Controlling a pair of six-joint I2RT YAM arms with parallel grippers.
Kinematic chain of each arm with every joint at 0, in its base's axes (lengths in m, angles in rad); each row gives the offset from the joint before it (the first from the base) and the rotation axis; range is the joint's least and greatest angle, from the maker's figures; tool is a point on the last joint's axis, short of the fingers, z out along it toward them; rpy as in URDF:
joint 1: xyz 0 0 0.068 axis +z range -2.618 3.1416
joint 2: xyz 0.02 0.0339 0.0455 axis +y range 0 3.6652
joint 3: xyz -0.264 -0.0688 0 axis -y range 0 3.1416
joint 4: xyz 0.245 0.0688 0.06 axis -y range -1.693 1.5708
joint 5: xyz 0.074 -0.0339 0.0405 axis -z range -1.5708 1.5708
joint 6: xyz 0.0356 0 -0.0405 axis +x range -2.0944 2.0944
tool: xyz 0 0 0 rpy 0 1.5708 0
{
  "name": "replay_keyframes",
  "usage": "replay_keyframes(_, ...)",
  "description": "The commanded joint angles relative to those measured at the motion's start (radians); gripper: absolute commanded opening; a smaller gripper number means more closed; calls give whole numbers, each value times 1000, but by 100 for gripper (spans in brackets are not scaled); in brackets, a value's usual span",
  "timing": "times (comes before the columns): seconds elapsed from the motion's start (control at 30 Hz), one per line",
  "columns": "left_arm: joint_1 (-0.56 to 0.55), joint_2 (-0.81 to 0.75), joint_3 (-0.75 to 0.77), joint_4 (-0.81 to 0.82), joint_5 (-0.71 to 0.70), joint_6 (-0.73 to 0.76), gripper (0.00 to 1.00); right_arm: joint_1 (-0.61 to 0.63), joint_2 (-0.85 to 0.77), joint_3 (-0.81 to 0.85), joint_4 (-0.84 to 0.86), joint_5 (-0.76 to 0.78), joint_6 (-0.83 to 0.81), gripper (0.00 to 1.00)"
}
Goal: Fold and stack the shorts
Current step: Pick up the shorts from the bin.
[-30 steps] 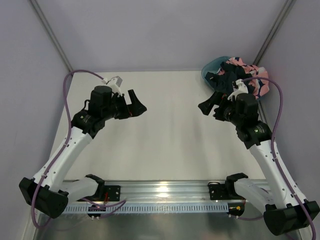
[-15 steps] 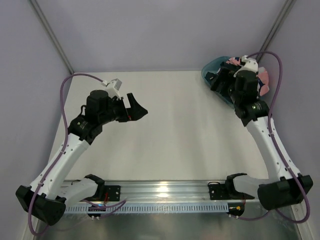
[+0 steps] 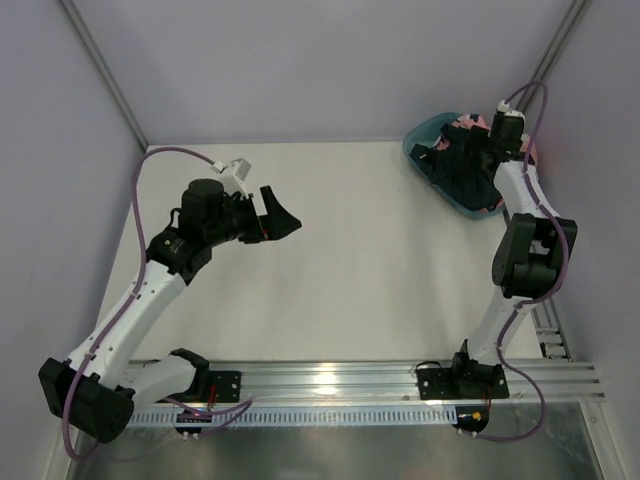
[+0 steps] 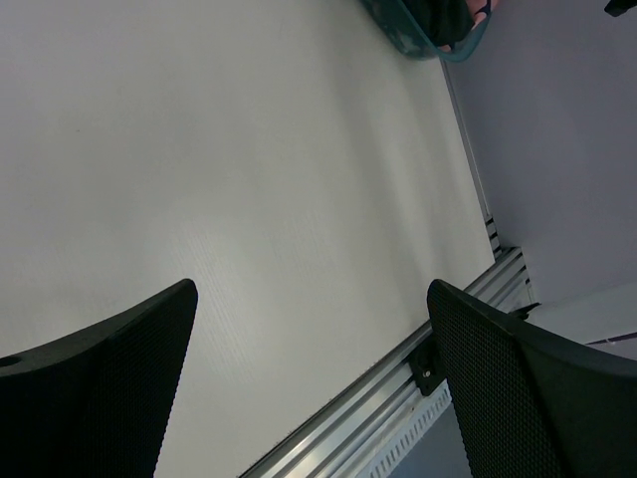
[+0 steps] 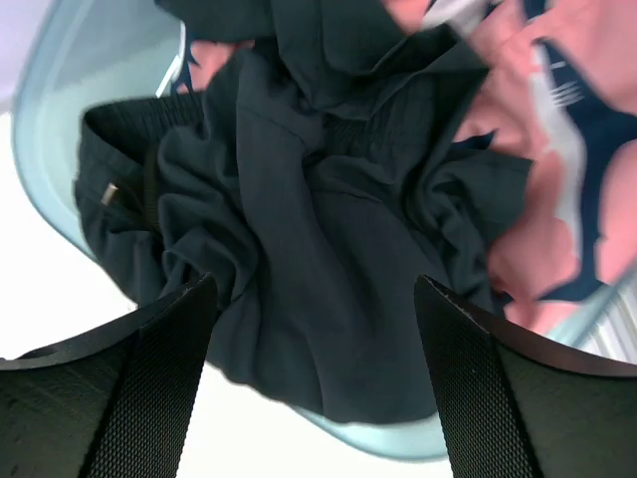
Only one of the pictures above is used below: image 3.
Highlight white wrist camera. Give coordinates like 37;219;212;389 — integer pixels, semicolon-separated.
495;100;526;121
219;158;251;196

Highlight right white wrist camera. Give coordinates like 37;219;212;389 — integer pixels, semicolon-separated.
495;100;526;121

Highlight pink patterned shorts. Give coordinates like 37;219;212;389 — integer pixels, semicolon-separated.
433;114;538;165

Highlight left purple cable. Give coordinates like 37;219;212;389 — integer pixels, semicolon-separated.
62;145;254;460

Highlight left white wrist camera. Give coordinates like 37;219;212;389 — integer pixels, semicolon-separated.
219;158;251;196

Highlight teal plastic basin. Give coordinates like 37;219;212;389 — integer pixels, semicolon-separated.
402;112;507;220

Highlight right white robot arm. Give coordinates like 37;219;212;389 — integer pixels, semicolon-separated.
448;104;578;399

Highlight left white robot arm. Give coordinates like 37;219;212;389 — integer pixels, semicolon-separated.
38;179;302;444

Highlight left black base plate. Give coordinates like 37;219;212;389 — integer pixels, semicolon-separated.
197;370;242;405

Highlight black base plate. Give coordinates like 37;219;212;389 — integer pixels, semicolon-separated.
416;360;510;400
197;370;242;405

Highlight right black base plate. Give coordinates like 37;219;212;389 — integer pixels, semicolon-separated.
416;360;510;400

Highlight navy blue shorts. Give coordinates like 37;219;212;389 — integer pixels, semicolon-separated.
410;113;504;212

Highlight slotted cable duct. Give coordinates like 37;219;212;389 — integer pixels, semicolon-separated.
128;404;457;429

